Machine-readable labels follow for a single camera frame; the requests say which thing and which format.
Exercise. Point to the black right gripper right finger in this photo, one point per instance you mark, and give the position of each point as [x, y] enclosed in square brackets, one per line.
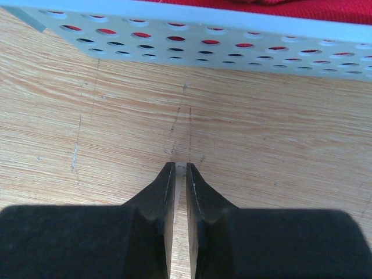
[226, 241]

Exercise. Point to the red cloth in basket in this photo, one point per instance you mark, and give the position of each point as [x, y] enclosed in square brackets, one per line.
[353, 12]

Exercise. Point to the white zip tie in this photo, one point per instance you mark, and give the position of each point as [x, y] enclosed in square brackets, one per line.
[180, 174]

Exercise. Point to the light blue perforated basket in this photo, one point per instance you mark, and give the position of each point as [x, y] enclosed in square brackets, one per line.
[157, 32]

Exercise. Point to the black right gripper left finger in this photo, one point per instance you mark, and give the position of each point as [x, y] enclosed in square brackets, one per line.
[132, 240]

